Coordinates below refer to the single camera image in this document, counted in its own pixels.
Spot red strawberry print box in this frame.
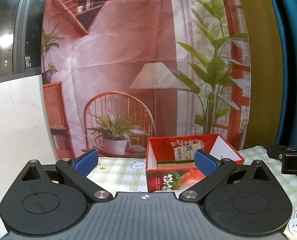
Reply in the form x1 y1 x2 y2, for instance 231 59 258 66
145 134 245 193

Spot yellow board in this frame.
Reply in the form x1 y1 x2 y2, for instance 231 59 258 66
235 0 288 151

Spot printed room scene wall poster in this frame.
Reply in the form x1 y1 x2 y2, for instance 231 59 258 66
40 0 251 160

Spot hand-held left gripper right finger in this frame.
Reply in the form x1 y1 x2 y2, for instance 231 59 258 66
180 149 271 203

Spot dark window with frame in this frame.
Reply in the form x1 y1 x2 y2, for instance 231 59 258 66
0 0 49 85

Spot green checked tablecloth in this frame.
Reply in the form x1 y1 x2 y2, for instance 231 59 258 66
86 145 297 240

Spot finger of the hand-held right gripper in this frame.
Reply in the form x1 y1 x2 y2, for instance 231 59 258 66
267 144 297 160

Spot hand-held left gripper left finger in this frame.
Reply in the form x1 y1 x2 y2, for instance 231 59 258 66
21 149 113 203

